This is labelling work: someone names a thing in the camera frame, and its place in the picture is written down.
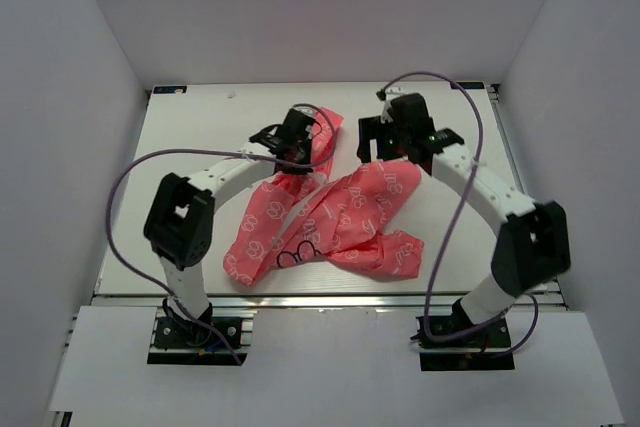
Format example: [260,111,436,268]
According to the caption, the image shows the pink patterned hooded jacket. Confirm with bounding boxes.
[223,108,424,286]

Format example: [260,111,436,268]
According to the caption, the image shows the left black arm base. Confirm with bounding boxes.
[147,314,253,367]

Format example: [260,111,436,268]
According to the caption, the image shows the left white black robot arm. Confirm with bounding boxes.
[143,104,320,346]

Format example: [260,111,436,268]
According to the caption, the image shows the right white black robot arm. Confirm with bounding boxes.
[357,90,571,346]

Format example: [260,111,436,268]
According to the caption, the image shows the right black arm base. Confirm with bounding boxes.
[410,316,515,372]

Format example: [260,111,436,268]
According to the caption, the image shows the right blue corner label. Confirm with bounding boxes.
[450,81,485,90]

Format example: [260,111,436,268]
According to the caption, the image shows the blue corner label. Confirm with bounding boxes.
[152,85,187,95]
[450,81,485,90]

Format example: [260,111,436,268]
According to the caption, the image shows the left blue corner label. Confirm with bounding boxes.
[152,85,187,95]

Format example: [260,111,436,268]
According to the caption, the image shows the aluminium right side rail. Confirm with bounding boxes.
[488,84,569,308]

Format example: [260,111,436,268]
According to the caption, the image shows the aluminium rail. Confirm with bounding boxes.
[488,84,569,308]
[90,284,566,309]

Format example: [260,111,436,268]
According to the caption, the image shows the aluminium front rail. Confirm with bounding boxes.
[90,284,566,309]

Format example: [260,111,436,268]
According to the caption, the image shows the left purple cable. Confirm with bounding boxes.
[108,105,335,366]

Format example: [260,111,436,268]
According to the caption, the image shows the purple cable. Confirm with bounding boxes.
[108,105,335,366]
[375,71,540,359]

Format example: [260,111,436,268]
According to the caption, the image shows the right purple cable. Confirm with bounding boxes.
[375,71,540,359]

